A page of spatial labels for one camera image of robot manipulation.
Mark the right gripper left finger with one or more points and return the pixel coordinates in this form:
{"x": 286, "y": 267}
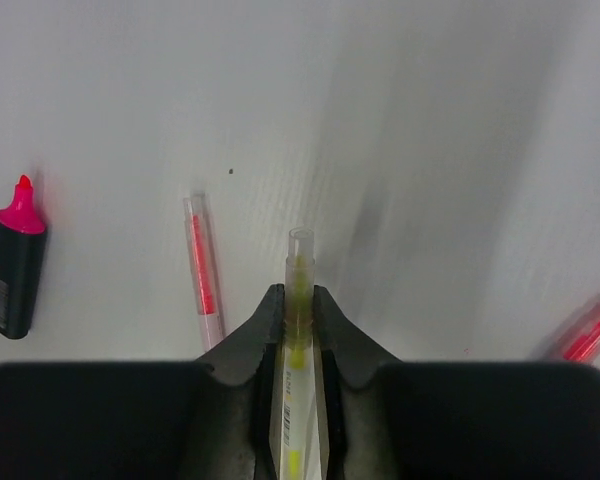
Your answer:
{"x": 207, "y": 418}

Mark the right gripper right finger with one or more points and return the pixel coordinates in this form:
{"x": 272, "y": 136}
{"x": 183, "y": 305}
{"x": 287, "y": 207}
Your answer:
{"x": 391, "y": 419}

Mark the yellow highlighter pen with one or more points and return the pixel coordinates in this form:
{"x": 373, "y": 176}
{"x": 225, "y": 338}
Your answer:
{"x": 297, "y": 410}

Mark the black pink highlighter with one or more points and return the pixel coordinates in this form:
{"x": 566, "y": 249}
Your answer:
{"x": 23, "y": 237}

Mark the thin red pen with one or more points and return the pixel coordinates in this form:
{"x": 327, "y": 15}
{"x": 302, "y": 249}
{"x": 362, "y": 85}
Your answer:
{"x": 203, "y": 270}

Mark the grey purple marker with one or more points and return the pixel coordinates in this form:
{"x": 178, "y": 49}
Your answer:
{"x": 580, "y": 343}

